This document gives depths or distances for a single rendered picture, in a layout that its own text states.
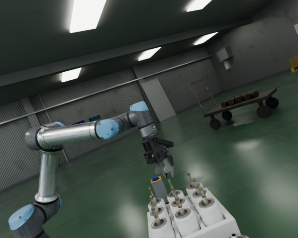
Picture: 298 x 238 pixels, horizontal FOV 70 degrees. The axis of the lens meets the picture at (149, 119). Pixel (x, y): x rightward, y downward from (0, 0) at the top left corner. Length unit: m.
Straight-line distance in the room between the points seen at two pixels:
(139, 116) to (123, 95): 9.70
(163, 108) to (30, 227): 9.85
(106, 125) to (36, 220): 0.64
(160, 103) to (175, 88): 1.69
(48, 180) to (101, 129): 0.52
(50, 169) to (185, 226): 0.71
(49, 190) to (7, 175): 8.68
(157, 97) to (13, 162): 6.82
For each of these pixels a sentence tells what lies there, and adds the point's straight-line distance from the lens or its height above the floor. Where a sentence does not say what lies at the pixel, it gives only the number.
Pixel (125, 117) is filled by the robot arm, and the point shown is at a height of 0.75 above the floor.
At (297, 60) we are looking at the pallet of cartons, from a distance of 10.00.
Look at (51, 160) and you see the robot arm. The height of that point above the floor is 0.69.
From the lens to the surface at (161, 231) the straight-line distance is 1.04.
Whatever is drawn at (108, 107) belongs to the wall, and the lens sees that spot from 10.26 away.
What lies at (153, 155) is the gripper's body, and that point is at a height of 0.56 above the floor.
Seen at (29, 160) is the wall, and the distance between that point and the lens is 9.82.
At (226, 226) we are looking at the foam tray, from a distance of 1.06.
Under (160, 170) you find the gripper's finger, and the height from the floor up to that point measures 0.47.
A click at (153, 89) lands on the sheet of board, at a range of 10.93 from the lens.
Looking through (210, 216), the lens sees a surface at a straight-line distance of 1.06.
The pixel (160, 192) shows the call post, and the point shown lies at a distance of 1.42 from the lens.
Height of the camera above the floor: 0.75
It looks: 2 degrees down
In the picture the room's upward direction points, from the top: 22 degrees counter-clockwise
